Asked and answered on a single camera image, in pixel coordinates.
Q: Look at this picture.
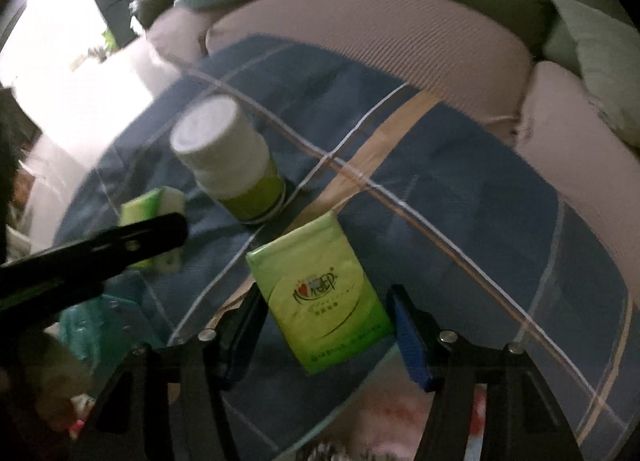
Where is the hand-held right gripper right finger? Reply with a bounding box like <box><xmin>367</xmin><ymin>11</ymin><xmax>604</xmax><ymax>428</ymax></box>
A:
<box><xmin>386</xmin><ymin>284</ymin><xmax>583</xmax><ymax>461</ymax></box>

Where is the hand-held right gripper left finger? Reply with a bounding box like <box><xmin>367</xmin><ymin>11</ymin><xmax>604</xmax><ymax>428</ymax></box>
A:
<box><xmin>75</xmin><ymin>286</ymin><xmax>268</xmax><ymax>461</ymax></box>

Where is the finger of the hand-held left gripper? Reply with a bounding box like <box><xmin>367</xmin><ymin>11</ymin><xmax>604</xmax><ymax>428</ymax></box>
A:
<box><xmin>0</xmin><ymin>214</ymin><xmax>190</xmax><ymax>315</ymax></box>

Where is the green tissue packet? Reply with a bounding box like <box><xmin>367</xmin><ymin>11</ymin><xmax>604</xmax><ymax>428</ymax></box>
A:
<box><xmin>245</xmin><ymin>210</ymin><xmax>395</xmax><ymax>376</ymax></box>
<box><xmin>118</xmin><ymin>186</ymin><xmax>186</xmax><ymax>272</ymax></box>

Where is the pink fluffy cloth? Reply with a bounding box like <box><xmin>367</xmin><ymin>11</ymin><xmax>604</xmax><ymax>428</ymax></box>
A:
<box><xmin>345</xmin><ymin>378</ymin><xmax>483</xmax><ymax>447</ymax></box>

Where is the shallow white cardboard box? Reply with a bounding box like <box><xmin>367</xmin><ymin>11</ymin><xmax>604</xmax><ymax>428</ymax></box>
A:
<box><xmin>220</xmin><ymin>348</ymin><xmax>487</xmax><ymax>461</ymax></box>

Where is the teal toy box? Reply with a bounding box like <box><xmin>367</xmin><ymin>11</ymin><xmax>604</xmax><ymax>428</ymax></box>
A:
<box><xmin>57</xmin><ymin>291</ymin><xmax>151</xmax><ymax>360</ymax></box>

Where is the blue plaid cloth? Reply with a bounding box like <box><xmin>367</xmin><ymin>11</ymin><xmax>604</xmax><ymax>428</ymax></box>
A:
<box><xmin>52</xmin><ymin>34</ymin><xmax>640</xmax><ymax>461</ymax></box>

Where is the white-capped green bottle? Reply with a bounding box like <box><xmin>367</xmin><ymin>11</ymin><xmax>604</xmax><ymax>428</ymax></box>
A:
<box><xmin>169</xmin><ymin>94</ymin><xmax>287</xmax><ymax>226</ymax></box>

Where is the pink sofa seat cushion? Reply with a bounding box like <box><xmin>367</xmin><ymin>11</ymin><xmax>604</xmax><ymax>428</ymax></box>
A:
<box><xmin>514</xmin><ymin>61</ymin><xmax>640</xmax><ymax>263</ymax></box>
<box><xmin>205</xmin><ymin>0</ymin><xmax>536</xmax><ymax>148</ymax></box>
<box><xmin>147</xmin><ymin>6</ymin><xmax>226</xmax><ymax>65</ymax></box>

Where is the grey-green pillow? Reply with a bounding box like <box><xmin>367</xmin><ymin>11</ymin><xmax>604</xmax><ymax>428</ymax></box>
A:
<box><xmin>548</xmin><ymin>0</ymin><xmax>640</xmax><ymax>150</ymax></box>

